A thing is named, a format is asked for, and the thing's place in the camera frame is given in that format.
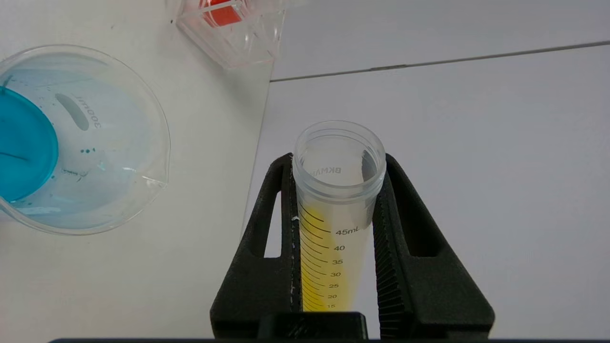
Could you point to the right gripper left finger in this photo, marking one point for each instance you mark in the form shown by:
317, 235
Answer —
257, 286

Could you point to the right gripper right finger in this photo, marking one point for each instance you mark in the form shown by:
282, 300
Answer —
419, 286

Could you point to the yellow pigment test tube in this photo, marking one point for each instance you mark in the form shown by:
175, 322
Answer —
333, 257

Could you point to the clear glass beaker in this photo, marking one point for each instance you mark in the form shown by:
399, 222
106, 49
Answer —
109, 157

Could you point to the clear acrylic test tube rack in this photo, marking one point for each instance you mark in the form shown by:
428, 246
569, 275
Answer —
248, 43

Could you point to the red pigment test tube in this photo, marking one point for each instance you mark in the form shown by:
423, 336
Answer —
221, 14

